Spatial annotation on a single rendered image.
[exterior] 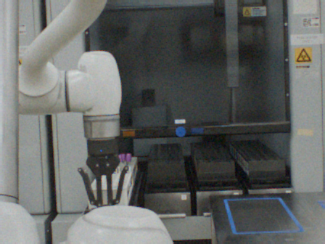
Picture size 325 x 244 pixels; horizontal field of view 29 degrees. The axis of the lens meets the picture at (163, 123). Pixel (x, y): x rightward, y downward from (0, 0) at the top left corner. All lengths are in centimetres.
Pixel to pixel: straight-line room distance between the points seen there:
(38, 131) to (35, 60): 57
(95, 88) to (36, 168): 53
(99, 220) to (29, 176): 115
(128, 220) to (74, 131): 113
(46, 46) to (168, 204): 70
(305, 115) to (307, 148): 10
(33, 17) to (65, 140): 38
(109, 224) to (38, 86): 70
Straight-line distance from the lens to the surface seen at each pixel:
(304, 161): 194
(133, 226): 79
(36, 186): 195
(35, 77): 143
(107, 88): 148
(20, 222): 85
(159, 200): 182
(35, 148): 193
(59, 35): 130
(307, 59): 192
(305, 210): 151
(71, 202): 194
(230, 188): 183
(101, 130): 149
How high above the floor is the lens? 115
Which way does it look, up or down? 5 degrees down
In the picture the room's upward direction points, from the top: 2 degrees counter-clockwise
